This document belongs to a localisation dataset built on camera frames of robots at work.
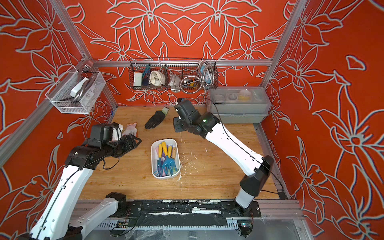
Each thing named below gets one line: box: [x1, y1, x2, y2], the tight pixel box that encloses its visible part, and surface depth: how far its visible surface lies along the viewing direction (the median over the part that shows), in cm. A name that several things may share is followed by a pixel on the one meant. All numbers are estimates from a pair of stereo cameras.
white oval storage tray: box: [151, 138, 181, 180], surface depth 90 cm
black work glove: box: [144, 106, 169, 130], surface depth 114 cm
